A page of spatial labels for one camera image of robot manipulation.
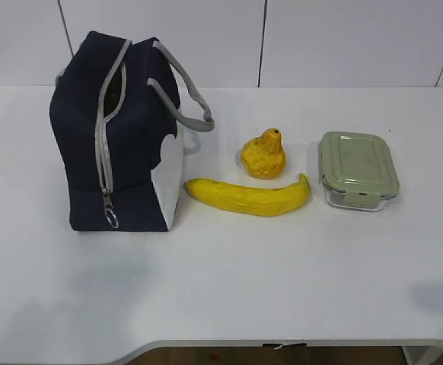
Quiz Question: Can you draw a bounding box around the black tape on table edge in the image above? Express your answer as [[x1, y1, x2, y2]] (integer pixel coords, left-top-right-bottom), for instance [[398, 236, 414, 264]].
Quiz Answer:
[[262, 342, 307, 351]]

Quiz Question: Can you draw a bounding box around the yellow banana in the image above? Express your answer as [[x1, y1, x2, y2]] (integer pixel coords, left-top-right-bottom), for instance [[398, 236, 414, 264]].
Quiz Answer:
[[184, 173, 311, 217]]

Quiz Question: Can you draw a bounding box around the yellow pear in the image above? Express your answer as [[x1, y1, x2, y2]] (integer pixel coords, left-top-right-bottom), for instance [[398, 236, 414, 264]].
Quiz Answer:
[[240, 128, 286, 179]]

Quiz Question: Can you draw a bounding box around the navy blue lunch bag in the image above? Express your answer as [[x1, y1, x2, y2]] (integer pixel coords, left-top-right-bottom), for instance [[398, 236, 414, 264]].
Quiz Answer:
[[49, 30, 215, 232]]

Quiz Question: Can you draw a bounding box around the glass container green lid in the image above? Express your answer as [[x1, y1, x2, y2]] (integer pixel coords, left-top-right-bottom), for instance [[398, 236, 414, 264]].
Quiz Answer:
[[318, 132, 400, 211]]

